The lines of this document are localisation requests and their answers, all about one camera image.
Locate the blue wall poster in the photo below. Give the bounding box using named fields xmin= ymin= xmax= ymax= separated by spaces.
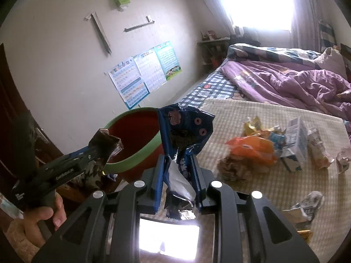
xmin=107 ymin=57 xmax=150 ymax=110

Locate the long metal wall bracket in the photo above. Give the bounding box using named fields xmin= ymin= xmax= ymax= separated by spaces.
xmin=84 ymin=11 xmax=112 ymax=56

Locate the window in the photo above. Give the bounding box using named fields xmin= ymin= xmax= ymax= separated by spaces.
xmin=217 ymin=0 xmax=296 ymax=31

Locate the red bucket with green rim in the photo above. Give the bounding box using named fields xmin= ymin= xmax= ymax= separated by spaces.
xmin=103 ymin=107 xmax=165 ymax=184

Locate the plaid cushion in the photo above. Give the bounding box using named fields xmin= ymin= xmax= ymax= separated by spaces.
xmin=319 ymin=20 xmax=337 ymax=53

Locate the dark headboard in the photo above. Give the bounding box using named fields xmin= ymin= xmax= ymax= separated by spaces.
xmin=340 ymin=43 xmax=351 ymax=84

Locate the yellow snack wrapper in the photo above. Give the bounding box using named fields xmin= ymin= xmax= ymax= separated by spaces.
xmin=241 ymin=116 xmax=264 ymax=137

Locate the short metal wall bracket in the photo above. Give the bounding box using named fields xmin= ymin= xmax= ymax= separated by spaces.
xmin=124 ymin=15 xmax=156 ymax=33

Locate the white yellow wall poster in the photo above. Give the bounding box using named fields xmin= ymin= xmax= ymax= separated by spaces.
xmin=133 ymin=48 xmax=167 ymax=92

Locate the beige drink carton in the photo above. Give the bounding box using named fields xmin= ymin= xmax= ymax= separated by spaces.
xmin=307 ymin=128 xmax=335 ymax=169

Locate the dark plaid blanket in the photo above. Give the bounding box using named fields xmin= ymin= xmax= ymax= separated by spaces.
xmin=227 ymin=43 xmax=330 ymax=64

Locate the blue white yellow wrapper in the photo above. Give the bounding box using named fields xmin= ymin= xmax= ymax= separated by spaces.
xmin=260 ymin=126 xmax=286 ymax=150

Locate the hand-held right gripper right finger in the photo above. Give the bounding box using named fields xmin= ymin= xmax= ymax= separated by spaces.
xmin=189 ymin=153 xmax=321 ymax=263

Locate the dark side table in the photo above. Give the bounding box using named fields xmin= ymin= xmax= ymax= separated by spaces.
xmin=197 ymin=30 xmax=234 ymax=73

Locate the orange snack bag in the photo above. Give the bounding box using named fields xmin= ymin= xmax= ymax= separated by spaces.
xmin=217 ymin=135 xmax=278 ymax=183

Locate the blue snack wrapper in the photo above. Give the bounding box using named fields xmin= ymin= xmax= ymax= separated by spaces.
xmin=158 ymin=103 xmax=216 ymax=220

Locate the dark brown snack wrapper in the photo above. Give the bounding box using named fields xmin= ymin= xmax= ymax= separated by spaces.
xmin=82 ymin=128 xmax=124 ymax=189

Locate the golden wrapper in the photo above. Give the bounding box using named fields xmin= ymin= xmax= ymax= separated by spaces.
xmin=297 ymin=229 xmax=313 ymax=245

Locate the beige woven mat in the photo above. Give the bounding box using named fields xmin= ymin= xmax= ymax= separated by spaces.
xmin=192 ymin=97 xmax=351 ymax=259

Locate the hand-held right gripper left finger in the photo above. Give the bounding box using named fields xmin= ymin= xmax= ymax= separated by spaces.
xmin=31 ymin=155 xmax=168 ymax=263

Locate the blue white milk carton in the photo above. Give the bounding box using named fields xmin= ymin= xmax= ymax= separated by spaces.
xmin=280 ymin=117 xmax=309 ymax=173

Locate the blue plaid bed sheet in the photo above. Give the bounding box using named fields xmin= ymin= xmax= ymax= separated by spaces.
xmin=178 ymin=66 xmax=249 ymax=110

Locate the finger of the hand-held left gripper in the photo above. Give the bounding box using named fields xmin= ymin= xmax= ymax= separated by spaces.
xmin=69 ymin=145 xmax=100 ymax=171

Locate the person's left hand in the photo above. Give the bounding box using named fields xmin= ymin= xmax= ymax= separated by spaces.
xmin=23 ymin=194 xmax=67 ymax=252

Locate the teal wall poster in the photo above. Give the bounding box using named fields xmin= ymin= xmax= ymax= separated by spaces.
xmin=154 ymin=41 xmax=183 ymax=81

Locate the grey curtain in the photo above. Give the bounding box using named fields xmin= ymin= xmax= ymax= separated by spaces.
xmin=290 ymin=0 xmax=342 ymax=53
xmin=189 ymin=0 xmax=234 ymax=35

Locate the purple quilt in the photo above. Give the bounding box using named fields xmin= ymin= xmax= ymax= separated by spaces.
xmin=221 ymin=59 xmax=351 ymax=121

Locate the crumpled pink white paper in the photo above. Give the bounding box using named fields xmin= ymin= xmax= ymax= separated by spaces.
xmin=336 ymin=147 xmax=351 ymax=174

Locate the white pillow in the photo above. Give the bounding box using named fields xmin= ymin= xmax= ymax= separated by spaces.
xmin=313 ymin=47 xmax=349 ymax=80

